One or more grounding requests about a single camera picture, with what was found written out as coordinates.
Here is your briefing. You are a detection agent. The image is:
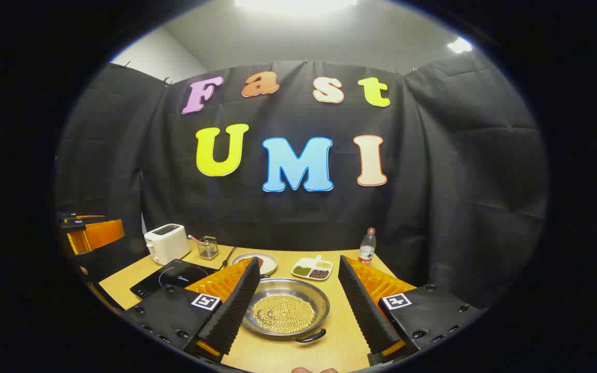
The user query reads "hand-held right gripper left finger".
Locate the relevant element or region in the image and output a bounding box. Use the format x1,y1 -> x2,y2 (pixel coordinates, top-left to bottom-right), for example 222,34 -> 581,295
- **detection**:
122,257 -> 261,363

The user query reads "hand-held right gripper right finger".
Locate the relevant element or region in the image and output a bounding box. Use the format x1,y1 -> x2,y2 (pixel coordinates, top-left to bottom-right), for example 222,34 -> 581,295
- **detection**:
338,255 -> 486,366

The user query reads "stainless steel pot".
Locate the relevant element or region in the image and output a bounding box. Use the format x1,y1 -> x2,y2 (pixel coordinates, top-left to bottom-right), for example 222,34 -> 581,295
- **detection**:
241,278 -> 330,343

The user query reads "black induction cooktop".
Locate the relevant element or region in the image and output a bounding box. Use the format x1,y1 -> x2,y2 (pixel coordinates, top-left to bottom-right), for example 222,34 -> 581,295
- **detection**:
130,259 -> 219,299

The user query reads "heap of soybeans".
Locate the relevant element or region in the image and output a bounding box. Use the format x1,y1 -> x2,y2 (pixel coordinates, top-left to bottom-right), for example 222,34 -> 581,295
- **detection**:
253,295 -> 316,334

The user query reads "clear plastic water bottle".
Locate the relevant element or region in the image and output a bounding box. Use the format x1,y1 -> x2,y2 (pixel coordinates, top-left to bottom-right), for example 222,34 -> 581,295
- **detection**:
358,227 -> 377,265

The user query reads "white round plate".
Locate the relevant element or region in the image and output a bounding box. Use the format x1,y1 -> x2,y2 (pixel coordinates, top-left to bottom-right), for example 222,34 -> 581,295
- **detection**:
232,252 -> 278,276

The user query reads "white divided dish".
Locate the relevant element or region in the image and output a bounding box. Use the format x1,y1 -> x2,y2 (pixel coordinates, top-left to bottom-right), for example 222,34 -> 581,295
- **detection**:
291,255 -> 334,281

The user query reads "white toaster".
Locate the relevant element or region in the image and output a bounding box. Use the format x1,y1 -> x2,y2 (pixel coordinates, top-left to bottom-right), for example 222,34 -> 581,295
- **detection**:
144,224 -> 191,265

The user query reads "small ceiling light panel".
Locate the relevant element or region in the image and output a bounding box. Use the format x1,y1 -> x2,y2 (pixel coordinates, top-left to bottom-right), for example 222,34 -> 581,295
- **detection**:
446,37 -> 474,54

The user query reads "long ceiling light panel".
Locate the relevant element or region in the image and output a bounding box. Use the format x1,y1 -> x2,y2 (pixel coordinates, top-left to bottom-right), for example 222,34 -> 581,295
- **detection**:
234,0 -> 359,13

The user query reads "wire mesh basket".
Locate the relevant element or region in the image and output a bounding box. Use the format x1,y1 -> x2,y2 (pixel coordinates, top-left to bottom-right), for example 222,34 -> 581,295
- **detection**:
197,236 -> 220,260

